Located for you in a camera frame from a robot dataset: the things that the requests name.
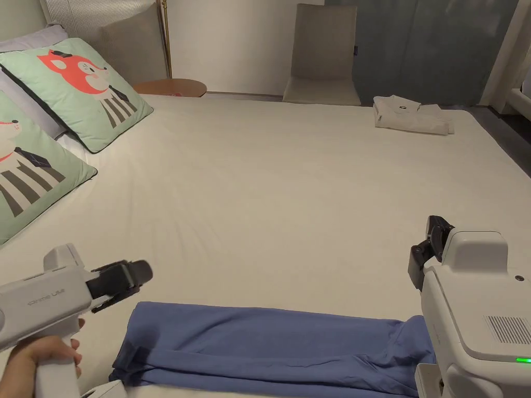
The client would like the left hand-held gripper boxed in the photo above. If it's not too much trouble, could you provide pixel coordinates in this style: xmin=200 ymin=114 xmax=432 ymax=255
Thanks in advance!
xmin=0 ymin=244 xmax=154 ymax=398

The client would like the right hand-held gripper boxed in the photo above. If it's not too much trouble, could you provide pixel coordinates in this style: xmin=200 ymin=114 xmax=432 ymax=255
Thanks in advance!
xmin=408 ymin=215 xmax=531 ymax=398

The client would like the person's left hand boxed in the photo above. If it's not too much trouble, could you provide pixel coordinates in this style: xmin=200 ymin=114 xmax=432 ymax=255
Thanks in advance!
xmin=3 ymin=318 xmax=86 ymax=398

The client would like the folded beige garment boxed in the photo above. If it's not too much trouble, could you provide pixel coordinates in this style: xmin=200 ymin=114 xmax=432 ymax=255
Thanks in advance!
xmin=372 ymin=95 xmax=456 ymax=137

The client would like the green cushion with dog print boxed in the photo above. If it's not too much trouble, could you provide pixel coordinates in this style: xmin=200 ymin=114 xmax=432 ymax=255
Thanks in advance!
xmin=0 ymin=89 xmax=99 ymax=246

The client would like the blue garment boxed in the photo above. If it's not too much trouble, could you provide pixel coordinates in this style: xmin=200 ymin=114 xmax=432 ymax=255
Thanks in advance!
xmin=108 ymin=301 xmax=437 ymax=398

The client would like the bed with beige sheet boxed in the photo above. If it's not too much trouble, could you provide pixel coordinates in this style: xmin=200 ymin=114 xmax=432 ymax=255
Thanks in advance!
xmin=0 ymin=92 xmax=531 ymax=398

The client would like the round wooden side table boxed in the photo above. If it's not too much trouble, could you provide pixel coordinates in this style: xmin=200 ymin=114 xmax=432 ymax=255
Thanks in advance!
xmin=132 ymin=78 xmax=208 ymax=98

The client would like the green cushion with fox print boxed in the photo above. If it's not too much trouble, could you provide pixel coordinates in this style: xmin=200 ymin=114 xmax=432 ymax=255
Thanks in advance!
xmin=0 ymin=37 xmax=155 ymax=154

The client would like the beige upholstered chair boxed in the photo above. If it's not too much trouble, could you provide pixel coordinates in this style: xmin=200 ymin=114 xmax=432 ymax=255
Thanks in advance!
xmin=282 ymin=4 xmax=361 ymax=107

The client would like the padded beige headboard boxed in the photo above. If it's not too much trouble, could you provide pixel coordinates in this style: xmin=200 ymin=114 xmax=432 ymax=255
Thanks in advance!
xmin=45 ymin=0 xmax=170 ymax=84

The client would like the gold floor lamp pole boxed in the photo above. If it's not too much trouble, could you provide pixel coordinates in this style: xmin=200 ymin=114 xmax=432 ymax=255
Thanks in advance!
xmin=159 ymin=0 xmax=174 ymax=80

